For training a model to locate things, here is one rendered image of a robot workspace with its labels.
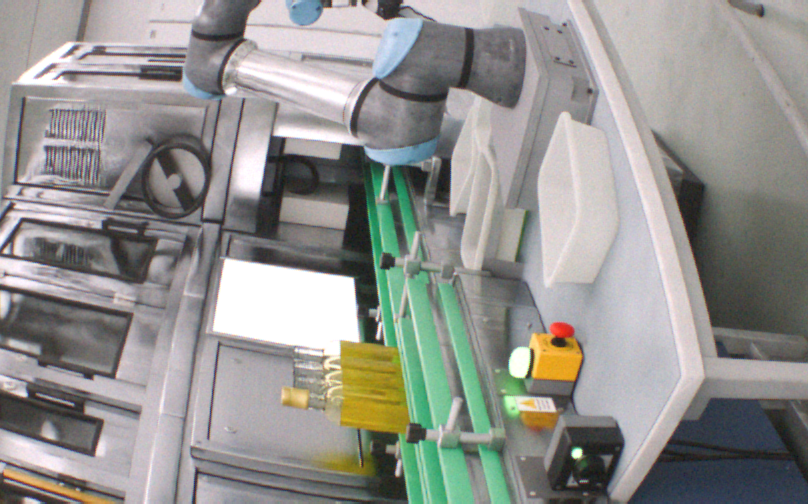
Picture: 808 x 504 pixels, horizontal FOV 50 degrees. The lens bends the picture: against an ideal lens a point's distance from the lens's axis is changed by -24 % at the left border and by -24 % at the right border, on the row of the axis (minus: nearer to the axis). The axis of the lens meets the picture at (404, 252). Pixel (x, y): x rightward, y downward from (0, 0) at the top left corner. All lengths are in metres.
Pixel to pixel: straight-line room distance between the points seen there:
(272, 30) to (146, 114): 2.75
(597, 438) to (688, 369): 0.19
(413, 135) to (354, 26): 3.71
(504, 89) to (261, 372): 0.74
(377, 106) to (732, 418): 0.83
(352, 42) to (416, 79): 3.76
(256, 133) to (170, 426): 1.12
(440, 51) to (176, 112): 1.19
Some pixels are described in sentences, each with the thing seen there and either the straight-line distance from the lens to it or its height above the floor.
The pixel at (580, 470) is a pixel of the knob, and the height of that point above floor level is 0.81.
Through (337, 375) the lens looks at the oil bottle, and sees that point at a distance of 1.78.
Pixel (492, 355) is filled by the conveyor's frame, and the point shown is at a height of 0.86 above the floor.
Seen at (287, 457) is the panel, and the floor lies 1.14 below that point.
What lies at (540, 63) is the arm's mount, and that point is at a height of 0.85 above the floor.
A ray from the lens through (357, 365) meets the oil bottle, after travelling 1.82.
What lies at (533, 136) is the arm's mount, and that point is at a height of 0.84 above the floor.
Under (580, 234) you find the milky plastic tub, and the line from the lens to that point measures 1.46.
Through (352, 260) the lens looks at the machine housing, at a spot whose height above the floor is 0.98.
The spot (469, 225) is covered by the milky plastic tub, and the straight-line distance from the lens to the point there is 2.12.
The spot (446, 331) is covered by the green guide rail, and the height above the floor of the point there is 0.92.
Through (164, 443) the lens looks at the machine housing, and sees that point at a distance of 1.77.
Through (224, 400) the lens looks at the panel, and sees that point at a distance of 1.94.
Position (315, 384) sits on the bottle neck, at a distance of 1.77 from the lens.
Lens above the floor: 1.22
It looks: 8 degrees down
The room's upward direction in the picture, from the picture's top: 82 degrees counter-clockwise
